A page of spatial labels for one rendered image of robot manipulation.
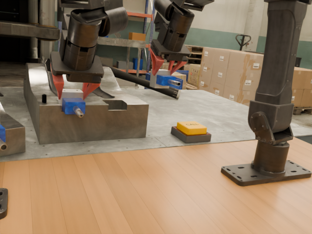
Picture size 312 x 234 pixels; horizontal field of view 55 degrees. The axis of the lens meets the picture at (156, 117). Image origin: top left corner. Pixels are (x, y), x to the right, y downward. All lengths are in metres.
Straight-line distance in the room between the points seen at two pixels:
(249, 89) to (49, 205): 4.25
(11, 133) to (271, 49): 0.54
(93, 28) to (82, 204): 0.31
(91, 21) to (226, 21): 8.10
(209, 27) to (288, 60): 7.76
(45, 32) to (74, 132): 0.75
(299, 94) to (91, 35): 5.01
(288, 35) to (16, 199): 0.55
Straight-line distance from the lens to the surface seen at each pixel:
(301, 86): 5.42
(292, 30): 0.64
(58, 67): 0.63
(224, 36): 8.62
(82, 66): 0.62
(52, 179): 0.57
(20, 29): 1.45
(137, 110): 0.75
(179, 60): 0.87
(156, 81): 0.90
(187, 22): 0.82
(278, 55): 0.64
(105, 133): 0.74
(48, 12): 1.41
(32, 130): 0.80
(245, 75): 4.51
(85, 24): 0.57
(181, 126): 0.80
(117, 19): 0.63
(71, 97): 0.70
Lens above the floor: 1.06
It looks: 15 degrees down
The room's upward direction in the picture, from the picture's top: 6 degrees clockwise
